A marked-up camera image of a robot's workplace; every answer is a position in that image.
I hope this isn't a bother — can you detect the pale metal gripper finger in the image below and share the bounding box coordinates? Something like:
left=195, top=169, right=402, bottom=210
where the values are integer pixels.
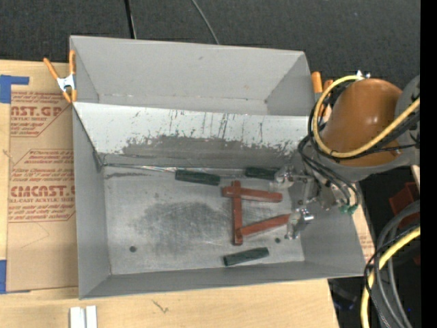
left=270, top=165, right=298, bottom=193
left=285, top=208, right=315, bottom=241

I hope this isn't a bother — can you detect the dark green flat block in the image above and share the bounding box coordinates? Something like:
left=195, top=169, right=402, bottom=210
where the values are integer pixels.
left=174, top=169, right=221, bottom=187
left=244, top=166, right=280, bottom=181
left=223, top=246, right=270, bottom=267

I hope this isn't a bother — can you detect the red-brown flat block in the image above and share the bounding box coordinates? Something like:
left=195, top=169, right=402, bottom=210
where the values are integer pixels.
left=221, top=185, right=284, bottom=204
left=231, top=180, right=244, bottom=247
left=238, top=213, right=292, bottom=237

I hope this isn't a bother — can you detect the grey metal bin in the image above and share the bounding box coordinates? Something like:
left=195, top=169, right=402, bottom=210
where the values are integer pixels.
left=69, top=35, right=368, bottom=300

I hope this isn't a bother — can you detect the brown cardboard board red print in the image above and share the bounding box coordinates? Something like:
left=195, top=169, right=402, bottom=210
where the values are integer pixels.
left=0, top=59, right=80, bottom=294

